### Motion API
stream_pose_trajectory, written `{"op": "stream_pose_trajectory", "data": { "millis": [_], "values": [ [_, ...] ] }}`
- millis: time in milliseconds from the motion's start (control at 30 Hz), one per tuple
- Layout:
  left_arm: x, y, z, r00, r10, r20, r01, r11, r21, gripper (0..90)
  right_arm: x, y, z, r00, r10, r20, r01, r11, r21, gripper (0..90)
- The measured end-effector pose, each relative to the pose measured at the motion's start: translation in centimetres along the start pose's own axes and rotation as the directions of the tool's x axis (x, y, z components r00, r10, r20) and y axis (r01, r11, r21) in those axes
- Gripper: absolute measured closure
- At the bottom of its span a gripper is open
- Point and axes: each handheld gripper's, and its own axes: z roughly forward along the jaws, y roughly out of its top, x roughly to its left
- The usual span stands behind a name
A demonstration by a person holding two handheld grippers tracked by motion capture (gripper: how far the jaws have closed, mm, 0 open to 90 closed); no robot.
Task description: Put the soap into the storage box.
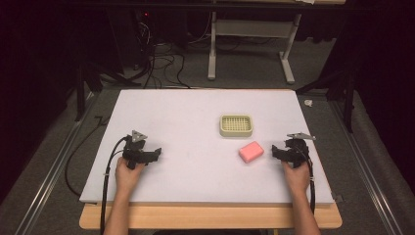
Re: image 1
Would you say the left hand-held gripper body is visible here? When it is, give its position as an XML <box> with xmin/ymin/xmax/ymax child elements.
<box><xmin>121</xmin><ymin>129</ymin><xmax>152</xmax><ymax>170</ymax></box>

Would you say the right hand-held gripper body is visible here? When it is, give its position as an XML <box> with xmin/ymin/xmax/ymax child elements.
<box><xmin>283</xmin><ymin>131</ymin><xmax>317</xmax><ymax>169</ymax></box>

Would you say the pink sponge block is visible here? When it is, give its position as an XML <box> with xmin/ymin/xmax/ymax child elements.
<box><xmin>238</xmin><ymin>140</ymin><xmax>265</xmax><ymax>165</ymax></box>

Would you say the cream soap dish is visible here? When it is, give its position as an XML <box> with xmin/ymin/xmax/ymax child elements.
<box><xmin>218</xmin><ymin>114</ymin><xmax>254</xmax><ymax>138</ymax></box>

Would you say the person's left hand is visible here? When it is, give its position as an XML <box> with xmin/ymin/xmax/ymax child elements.
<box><xmin>114</xmin><ymin>156</ymin><xmax>147</xmax><ymax>194</ymax></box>

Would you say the person's right hand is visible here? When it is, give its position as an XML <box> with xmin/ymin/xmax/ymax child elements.
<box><xmin>281</xmin><ymin>160</ymin><xmax>311</xmax><ymax>196</ymax></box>

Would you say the white foam mat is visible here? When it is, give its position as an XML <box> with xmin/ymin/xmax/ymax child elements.
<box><xmin>78</xmin><ymin>88</ymin><xmax>336</xmax><ymax>209</ymax></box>

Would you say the black metal stand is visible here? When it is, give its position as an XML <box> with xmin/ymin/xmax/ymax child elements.
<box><xmin>73</xmin><ymin>62</ymin><xmax>143</xmax><ymax>122</ymax></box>
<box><xmin>295</xmin><ymin>70</ymin><xmax>357</xmax><ymax>134</ymax></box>

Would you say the wooden table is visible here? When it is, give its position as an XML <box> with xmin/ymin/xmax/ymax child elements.
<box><xmin>78</xmin><ymin>201</ymin><xmax>344</xmax><ymax>230</ymax></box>

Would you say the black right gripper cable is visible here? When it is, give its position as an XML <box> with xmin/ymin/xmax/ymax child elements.
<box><xmin>293</xmin><ymin>146</ymin><xmax>317</xmax><ymax>215</ymax></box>

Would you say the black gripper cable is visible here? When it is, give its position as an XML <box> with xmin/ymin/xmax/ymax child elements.
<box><xmin>293</xmin><ymin>146</ymin><xmax>317</xmax><ymax>215</ymax></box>
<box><xmin>99</xmin><ymin>136</ymin><xmax>129</xmax><ymax>235</ymax></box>

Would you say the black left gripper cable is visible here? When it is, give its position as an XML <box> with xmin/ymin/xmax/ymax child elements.
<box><xmin>99</xmin><ymin>136</ymin><xmax>129</xmax><ymax>235</ymax></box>

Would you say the black cable on floor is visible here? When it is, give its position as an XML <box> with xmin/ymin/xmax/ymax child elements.
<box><xmin>64</xmin><ymin>115</ymin><xmax>111</xmax><ymax>199</ymax></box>

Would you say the aluminium floor rail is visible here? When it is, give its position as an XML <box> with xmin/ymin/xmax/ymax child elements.
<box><xmin>13</xmin><ymin>91</ymin><xmax>102</xmax><ymax>235</ymax></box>
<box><xmin>327</xmin><ymin>97</ymin><xmax>405</xmax><ymax>235</ymax></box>

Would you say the bundle of black cables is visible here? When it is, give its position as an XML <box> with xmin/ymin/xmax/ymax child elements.
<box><xmin>135</xmin><ymin>13</ymin><xmax>213</xmax><ymax>90</ymax></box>

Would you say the white metal desk frame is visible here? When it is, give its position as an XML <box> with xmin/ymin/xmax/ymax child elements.
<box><xmin>207</xmin><ymin>11</ymin><xmax>303</xmax><ymax>85</ymax></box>

